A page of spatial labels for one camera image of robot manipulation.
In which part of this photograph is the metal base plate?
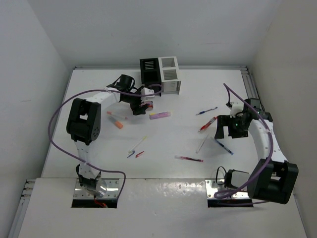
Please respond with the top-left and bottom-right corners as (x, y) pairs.
(73, 178), (121, 200)
(205, 179), (249, 200)

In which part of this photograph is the thin orange cap marker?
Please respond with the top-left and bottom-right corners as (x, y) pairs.
(106, 111), (128, 120)

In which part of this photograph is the red retractable pen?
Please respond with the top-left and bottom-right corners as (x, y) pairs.
(198, 117), (217, 132)

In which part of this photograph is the orange cap highlighter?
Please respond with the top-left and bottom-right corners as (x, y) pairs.
(108, 116), (123, 129)

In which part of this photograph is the clear white pen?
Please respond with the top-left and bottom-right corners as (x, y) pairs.
(195, 134), (209, 154)

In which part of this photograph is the red ink gel pen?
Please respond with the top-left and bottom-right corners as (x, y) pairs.
(174, 155), (204, 163)

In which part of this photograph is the blue ballpoint pen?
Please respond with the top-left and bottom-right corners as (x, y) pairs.
(195, 107), (218, 116)

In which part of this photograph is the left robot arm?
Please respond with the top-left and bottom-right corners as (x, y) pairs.
(66, 74), (155, 197)

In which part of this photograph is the yellow tip white pen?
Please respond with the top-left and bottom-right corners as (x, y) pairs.
(128, 136), (147, 154)

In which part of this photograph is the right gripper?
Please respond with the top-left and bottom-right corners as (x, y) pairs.
(214, 115), (247, 139)

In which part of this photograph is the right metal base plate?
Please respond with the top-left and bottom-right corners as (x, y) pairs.
(205, 179), (249, 200)

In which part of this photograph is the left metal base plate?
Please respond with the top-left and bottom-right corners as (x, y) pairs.
(73, 178), (121, 200)

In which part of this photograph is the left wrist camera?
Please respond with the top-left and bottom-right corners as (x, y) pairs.
(141, 87), (155, 102)

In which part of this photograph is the blue ink gel pen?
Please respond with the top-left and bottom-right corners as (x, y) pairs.
(214, 139), (234, 155)

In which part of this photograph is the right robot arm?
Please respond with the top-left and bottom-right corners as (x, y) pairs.
(214, 98), (299, 204)

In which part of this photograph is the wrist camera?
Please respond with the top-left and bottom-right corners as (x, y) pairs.
(141, 87), (155, 102)
(226, 102), (244, 118)

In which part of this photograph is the pink purple eraser block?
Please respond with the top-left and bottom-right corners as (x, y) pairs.
(149, 111), (171, 120)

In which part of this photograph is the white slotted pen holder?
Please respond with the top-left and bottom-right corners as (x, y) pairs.
(158, 57), (181, 94)

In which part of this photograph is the black slotted pen holder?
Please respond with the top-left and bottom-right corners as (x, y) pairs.
(140, 58), (162, 88)

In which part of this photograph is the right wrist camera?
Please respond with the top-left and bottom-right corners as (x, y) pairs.
(226, 102), (244, 118)

